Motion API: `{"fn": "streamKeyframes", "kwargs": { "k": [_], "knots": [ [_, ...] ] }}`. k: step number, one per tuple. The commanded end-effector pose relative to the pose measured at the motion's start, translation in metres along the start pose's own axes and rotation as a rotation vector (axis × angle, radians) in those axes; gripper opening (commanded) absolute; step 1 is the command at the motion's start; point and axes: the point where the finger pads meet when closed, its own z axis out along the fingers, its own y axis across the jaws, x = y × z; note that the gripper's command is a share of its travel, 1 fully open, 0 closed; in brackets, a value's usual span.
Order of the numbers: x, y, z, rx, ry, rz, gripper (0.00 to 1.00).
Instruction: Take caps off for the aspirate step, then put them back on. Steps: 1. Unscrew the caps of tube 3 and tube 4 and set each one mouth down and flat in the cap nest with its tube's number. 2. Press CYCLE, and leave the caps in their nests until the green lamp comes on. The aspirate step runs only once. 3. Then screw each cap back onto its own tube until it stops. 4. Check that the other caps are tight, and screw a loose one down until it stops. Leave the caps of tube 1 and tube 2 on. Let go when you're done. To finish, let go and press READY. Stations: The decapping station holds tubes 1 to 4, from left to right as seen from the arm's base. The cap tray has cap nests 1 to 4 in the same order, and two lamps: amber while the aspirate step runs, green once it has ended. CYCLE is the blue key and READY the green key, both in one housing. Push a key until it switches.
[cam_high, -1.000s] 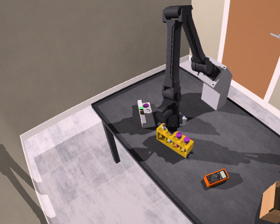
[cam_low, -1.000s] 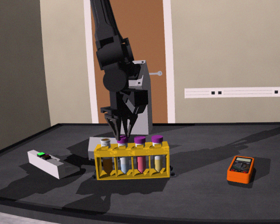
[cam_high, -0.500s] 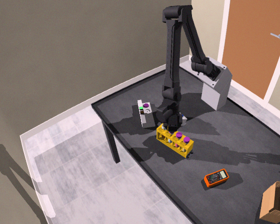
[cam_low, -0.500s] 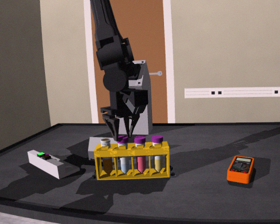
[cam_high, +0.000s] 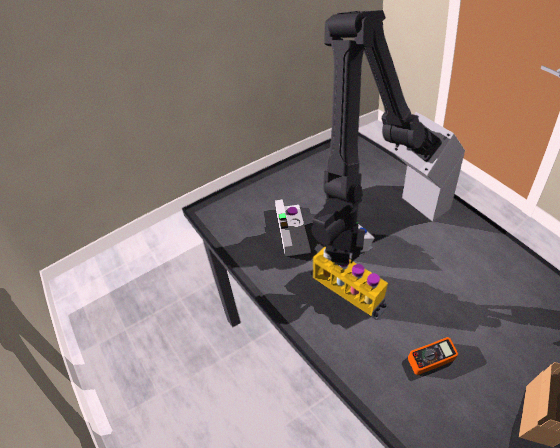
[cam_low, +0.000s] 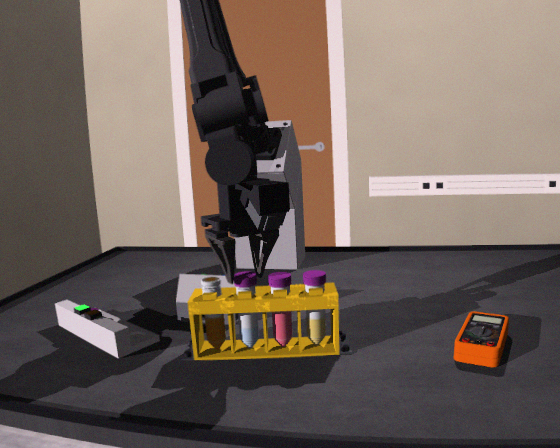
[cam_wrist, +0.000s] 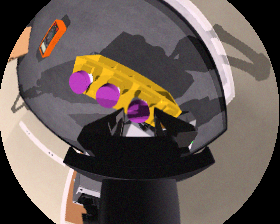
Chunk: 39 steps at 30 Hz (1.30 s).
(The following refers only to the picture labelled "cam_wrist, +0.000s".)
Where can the white key housing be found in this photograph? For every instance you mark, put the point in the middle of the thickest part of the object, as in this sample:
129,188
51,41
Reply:
137,129

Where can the orange digital multimeter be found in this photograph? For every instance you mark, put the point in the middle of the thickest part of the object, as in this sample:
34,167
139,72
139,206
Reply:
53,35

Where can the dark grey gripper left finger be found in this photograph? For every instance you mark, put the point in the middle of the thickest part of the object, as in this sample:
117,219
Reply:
104,125

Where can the dark grey table edge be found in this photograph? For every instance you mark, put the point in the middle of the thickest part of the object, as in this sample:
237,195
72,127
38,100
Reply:
206,50

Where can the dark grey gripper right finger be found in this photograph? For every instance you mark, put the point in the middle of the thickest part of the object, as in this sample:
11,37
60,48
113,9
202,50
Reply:
184,132

